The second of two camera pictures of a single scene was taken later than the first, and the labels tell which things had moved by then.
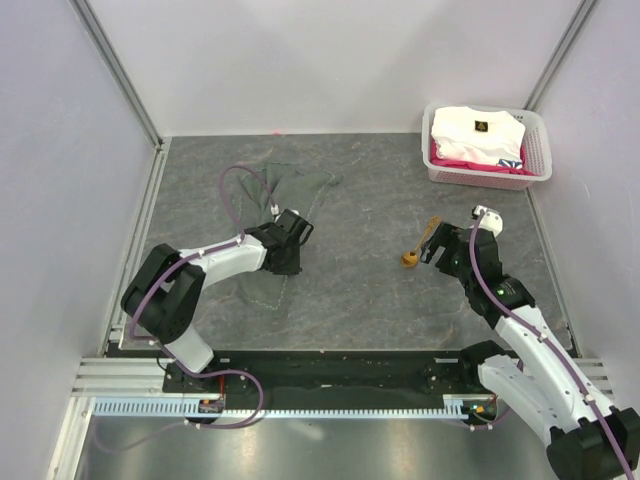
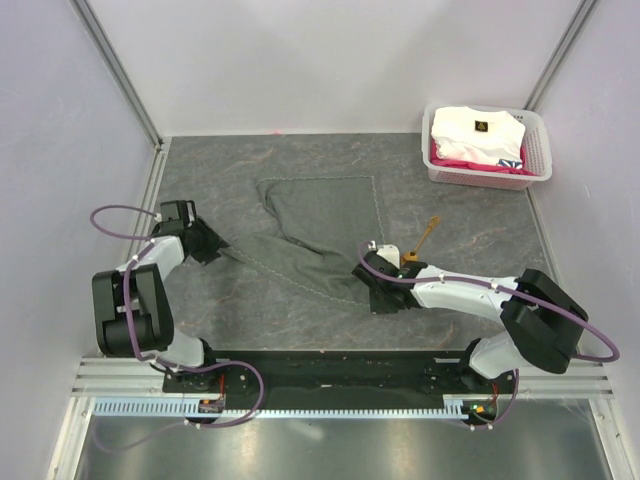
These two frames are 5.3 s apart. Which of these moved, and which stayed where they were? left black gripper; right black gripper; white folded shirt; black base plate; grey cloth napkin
Moved: left black gripper; right black gripper; grey cloth napkin
Stayed: white folded shirt; black base plate
